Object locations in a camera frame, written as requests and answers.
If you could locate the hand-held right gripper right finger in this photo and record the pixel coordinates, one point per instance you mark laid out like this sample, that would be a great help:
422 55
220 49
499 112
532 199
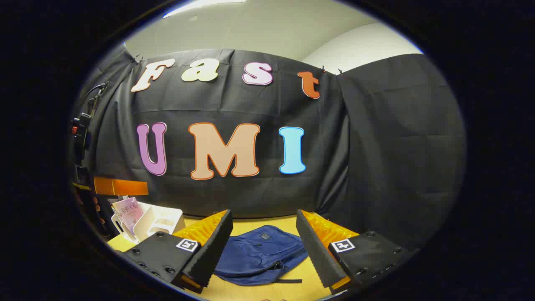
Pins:
317 251

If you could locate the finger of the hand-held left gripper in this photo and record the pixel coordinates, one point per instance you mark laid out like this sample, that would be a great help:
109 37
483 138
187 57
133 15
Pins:
121 187

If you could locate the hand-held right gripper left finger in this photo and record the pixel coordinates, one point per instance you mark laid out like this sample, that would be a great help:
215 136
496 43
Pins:
213 251

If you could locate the pink book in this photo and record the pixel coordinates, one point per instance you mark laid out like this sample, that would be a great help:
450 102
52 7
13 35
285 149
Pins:
129 213

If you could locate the blue schoolbag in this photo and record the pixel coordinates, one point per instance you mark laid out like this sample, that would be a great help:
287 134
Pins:
255 259

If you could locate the white bookshelf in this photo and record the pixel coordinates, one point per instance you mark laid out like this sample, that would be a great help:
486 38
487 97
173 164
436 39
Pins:
161 219

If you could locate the black backdrop cloth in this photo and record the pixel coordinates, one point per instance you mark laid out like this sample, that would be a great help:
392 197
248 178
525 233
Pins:
250 196

